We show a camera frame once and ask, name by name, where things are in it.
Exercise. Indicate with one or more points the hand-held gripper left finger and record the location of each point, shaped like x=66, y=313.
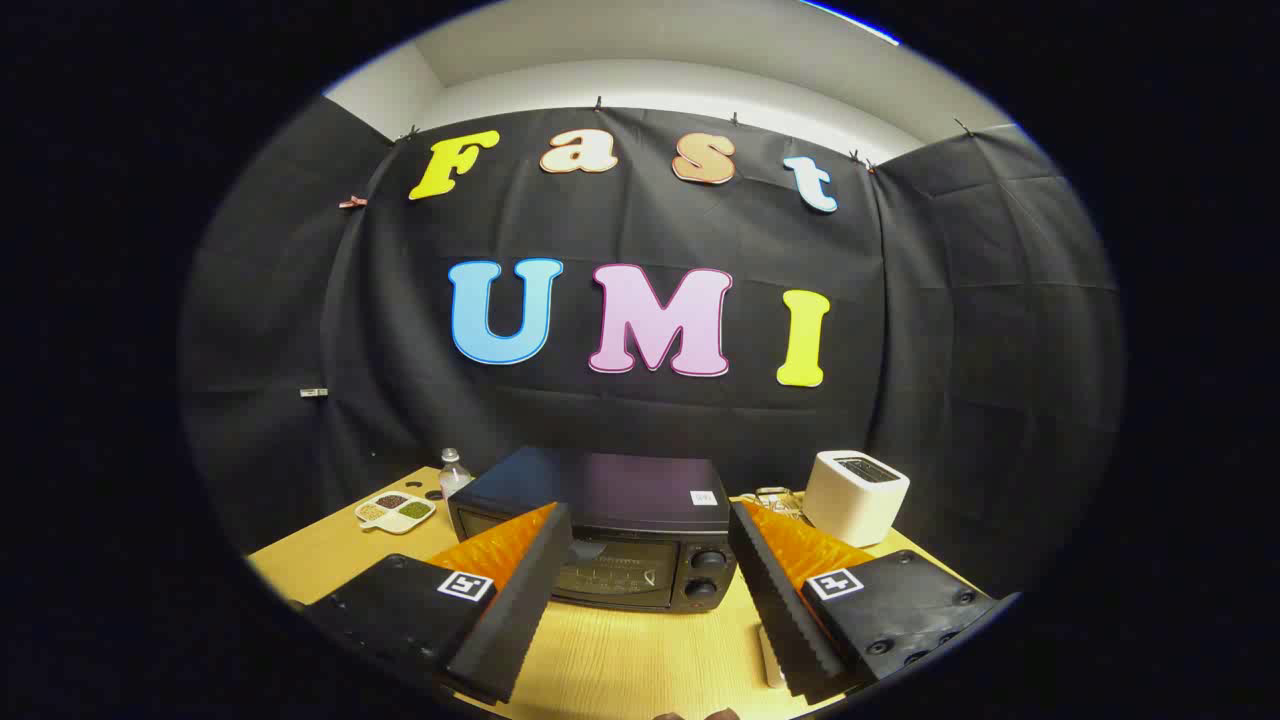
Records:
x=515, y=610

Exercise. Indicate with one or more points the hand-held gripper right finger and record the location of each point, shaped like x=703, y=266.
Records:
x=785, y=610

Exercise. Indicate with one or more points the black toaster oven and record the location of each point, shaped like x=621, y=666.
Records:
x=610, y=500

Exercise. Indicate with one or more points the white toaster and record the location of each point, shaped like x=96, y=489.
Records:
x=850, y=500

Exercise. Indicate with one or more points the white oblong tray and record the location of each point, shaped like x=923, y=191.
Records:
x=772, y=660

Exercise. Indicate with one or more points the clear plastic water bottle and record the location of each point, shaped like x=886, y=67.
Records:
x=454, y=478

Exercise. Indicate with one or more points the divided white snack plate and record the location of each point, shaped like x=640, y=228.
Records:
x=395, y=510

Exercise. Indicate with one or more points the pink clip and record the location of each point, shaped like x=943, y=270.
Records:
x=352, y=202

